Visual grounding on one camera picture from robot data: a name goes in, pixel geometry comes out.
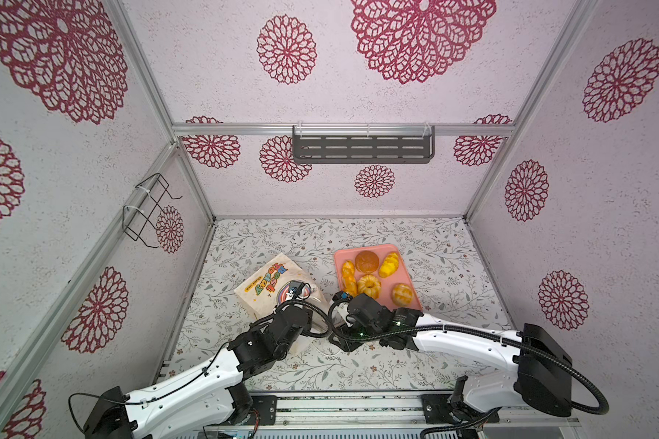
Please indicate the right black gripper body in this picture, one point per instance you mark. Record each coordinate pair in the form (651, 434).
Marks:
(356, 329)

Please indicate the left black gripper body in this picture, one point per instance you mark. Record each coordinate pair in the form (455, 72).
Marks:
(307, 327)

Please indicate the ring shaped fake bread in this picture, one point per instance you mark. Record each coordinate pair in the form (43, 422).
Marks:
(370, 285)

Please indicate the yellow fake bread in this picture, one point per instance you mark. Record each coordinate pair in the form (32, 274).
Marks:
(402, 295)

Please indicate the orange fake bread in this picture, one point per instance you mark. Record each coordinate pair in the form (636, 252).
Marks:
(348, 278)

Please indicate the round brown bun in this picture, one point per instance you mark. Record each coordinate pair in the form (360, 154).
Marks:
(366, 262)

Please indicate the white paper bag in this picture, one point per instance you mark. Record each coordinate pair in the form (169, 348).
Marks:
(258, 294)

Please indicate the yellow croissant bread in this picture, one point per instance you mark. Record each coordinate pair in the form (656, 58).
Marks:
(390, 265)

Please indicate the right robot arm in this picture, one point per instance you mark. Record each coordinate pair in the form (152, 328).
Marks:
(530, 368)

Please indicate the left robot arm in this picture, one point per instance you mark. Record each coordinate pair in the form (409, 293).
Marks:
(211, 393)

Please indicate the pink plastic tray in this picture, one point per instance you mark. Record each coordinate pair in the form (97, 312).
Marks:
(400, 277)

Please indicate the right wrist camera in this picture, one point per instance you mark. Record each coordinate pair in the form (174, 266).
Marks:
(341, 297)

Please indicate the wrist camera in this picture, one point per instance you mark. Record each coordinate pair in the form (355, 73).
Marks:
(295, 290)
(341, 297)

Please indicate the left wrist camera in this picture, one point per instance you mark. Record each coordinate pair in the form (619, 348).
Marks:
(295, 290)

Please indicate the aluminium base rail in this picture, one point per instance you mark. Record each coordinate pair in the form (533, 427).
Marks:
(392, 414)

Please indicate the black wire rack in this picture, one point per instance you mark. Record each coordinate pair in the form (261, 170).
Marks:
(154, 221)

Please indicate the grey wall shelf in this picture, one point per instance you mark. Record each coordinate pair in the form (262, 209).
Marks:
(362, 149)

